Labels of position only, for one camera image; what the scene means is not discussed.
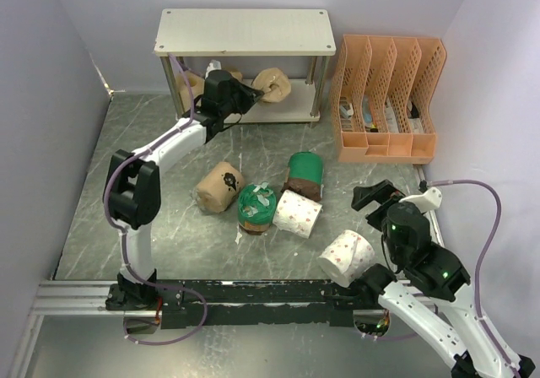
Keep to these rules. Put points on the green brown roll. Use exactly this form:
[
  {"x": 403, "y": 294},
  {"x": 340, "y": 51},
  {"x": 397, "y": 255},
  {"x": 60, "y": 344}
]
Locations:
[{"x": 304, "y": 175}]

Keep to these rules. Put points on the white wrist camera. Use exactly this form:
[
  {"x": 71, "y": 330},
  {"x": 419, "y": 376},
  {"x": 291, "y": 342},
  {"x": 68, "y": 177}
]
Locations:
[
  {"x": 426, "y": 201},
  {"x": 213, "y": 66}
]

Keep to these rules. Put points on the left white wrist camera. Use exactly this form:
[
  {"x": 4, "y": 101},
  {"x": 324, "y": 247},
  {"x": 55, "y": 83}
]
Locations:
[{"x": 213, "y": 66}]

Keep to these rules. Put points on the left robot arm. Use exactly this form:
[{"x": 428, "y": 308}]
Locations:
[{"x": 132, "y": 195}]

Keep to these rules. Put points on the items in file organizer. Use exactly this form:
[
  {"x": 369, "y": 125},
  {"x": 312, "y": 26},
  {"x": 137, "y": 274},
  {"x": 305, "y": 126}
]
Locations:
[{"x": 346, "y": 113}]

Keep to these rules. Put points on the brown ink-blot roll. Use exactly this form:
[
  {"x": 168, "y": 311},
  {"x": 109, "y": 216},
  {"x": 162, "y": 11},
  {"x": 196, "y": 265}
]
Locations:
[{"x": 219, "y": 188}]

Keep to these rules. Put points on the orange plastic file organizer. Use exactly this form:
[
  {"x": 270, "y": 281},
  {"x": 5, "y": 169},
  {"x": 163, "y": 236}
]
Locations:
[{"x": 396, "y": 67}]

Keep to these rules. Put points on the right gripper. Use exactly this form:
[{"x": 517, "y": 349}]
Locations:
[{"x": 382, "y": 192}]

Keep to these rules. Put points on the white floral roll right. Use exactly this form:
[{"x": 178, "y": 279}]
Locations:
[{"x": 347, "y": 258}]

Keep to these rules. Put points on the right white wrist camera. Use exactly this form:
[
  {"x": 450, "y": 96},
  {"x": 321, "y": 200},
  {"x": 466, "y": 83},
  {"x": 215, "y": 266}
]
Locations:
[{"x": 426, "y": 201}]

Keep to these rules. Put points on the beige two-tier shelf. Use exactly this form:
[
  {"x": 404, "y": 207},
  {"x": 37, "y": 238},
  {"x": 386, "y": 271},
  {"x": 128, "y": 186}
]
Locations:
[{"x": 219, "y": 33}]

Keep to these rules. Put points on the white floral roll centre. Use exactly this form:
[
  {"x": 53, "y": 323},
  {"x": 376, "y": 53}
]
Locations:
[{"x": 296, "y": 214}]

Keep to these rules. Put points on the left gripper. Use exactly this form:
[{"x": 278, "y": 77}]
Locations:
[{"x": 251, "y": 95}]

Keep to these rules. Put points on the brown cartoon roll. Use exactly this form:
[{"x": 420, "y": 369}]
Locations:
[{"x": 274, "y": 84}]

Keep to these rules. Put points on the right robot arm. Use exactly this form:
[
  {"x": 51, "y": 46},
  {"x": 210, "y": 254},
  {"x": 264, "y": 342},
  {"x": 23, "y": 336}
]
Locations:
[{"x": 465, "y": 339}]

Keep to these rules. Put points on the white floral roll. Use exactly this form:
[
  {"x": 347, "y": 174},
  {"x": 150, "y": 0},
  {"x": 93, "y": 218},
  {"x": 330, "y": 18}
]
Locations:
[
  {"x": 347, "y": 258},
  {"x": 296, "y": 214}
]

